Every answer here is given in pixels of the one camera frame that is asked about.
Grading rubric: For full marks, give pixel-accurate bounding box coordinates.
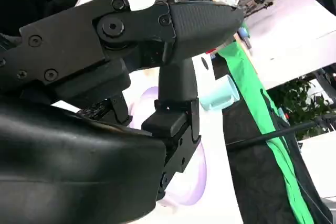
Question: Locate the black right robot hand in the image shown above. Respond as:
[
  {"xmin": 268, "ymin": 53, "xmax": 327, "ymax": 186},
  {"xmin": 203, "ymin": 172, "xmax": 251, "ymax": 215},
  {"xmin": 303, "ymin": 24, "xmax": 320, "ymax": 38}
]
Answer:
[{"xmin": 0, "ymin": 0, "xmax": 245, "ymax": 224}]

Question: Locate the lilac plate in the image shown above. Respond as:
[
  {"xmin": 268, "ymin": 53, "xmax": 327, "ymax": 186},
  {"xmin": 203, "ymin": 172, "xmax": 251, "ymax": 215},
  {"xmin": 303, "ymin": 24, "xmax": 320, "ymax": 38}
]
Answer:
[{"xmin": 128, "ymin": 86, "xmax": 208, "ymax": 207}]

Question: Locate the pale green mug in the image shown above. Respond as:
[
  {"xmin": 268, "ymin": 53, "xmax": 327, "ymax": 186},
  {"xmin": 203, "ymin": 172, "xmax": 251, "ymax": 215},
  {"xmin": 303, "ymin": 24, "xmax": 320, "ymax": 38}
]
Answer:
[{"xmin": 199, "ymin": 74, "xmax": 240, "ymax": 111}]

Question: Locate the black backdrop cloth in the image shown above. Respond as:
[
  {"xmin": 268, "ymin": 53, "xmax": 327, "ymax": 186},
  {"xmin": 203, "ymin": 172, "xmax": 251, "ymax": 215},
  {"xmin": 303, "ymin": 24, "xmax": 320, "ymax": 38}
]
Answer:
[{"xmin": 222, "ymin": 95, "xmax": 334, "ymax": 224}]

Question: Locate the green cloth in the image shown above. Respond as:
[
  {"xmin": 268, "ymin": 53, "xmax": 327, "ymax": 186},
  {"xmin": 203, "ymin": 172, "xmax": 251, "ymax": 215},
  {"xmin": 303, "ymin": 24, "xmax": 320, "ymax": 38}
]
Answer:
[{"xmin": 216, "ymin": 40, "xmax": 316, "ymax": 224}]

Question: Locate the green leafy plant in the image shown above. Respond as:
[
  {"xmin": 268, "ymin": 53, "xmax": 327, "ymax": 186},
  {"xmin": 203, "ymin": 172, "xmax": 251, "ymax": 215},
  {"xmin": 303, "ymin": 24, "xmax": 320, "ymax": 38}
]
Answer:
[{"xmin": 267, "ymin": 74, "xmax": 336, "ymax": 141}]

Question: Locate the white workshop desk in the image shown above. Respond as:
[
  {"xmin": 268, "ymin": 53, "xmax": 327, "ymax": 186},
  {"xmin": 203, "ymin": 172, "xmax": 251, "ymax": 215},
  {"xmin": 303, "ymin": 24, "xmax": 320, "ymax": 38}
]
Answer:
[{"xmin": 243, "ymin": 0, "xmax": 336, "ymax": 90}]

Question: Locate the black cable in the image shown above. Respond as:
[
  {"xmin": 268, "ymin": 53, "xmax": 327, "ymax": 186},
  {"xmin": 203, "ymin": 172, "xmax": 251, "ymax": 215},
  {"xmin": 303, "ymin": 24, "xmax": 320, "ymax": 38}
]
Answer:
[{"xmin": 226, "ymin": 115, "xmax": 336, "ymax": 148}]

